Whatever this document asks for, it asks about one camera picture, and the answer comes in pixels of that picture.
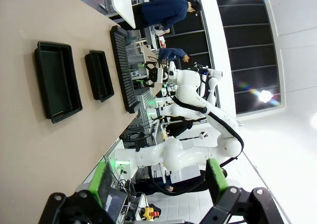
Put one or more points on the black ESD tray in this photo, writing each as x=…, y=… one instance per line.
x=58, y=82
x=99, y=75

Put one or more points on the person in blue jacket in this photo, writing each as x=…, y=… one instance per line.
x=173, y=53

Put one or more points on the dark tablet screen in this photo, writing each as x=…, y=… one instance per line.
x=115, y=204

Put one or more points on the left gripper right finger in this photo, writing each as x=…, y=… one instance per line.
x=232, y=204

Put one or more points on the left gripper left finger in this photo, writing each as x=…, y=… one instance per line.
x=74, y=209

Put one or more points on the person in dark coat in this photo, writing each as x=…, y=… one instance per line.
x=163, y=11

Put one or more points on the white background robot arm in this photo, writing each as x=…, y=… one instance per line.
x=178, y=110
x=210, y=77

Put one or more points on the yellow emergency stop button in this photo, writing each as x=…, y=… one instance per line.
x=149, y=212

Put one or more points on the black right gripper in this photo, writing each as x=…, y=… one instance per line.
x=153, y=74

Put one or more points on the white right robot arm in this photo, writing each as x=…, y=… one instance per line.
x=173, y=154

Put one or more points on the black slotted board rack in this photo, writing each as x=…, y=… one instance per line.
x=123, y=68

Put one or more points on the white work table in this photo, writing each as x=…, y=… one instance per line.
x=122, y=3

